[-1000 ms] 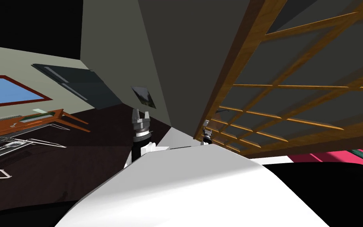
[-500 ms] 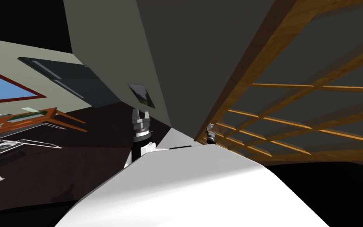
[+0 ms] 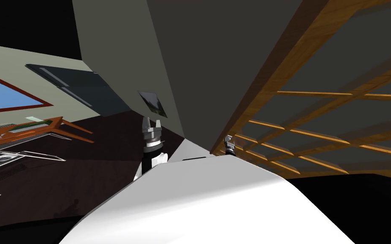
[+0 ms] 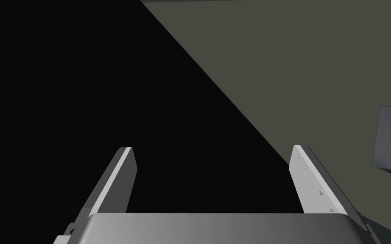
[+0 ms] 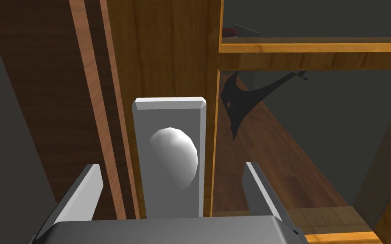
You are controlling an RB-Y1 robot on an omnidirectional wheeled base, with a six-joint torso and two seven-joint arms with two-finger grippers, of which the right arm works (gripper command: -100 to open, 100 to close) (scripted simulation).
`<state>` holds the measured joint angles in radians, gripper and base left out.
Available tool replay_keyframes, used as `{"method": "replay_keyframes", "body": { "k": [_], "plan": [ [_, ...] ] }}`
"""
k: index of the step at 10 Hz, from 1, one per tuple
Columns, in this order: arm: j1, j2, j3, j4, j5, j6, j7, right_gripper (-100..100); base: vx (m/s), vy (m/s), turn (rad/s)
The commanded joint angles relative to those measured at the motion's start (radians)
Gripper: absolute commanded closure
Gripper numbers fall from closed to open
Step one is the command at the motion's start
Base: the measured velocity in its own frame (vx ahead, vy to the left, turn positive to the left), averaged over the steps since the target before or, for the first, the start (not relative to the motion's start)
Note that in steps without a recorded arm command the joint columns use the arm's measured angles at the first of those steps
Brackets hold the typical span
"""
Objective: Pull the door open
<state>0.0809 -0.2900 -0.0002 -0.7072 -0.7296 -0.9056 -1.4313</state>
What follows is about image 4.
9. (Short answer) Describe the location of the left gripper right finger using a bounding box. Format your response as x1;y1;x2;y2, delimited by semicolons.
288;144;362;221

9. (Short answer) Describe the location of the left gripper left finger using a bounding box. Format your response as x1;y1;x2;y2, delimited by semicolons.
78;147;138;224

